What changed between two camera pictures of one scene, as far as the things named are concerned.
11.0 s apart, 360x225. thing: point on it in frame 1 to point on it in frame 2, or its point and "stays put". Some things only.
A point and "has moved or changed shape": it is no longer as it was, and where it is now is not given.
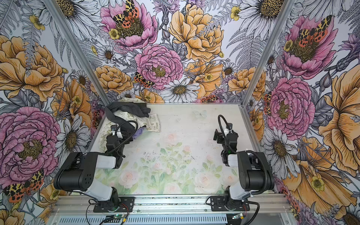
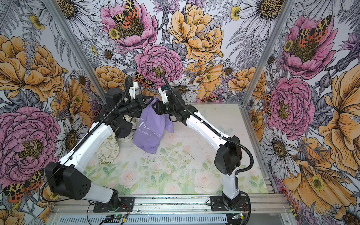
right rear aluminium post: [284, 11] stays put
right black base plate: [222, 203] stays put
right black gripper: [220, 138] to [159, 109]
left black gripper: [126, 137] to [141, 101]
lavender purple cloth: [138, 132] has moved or changed shape
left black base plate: [127, 205] stays put
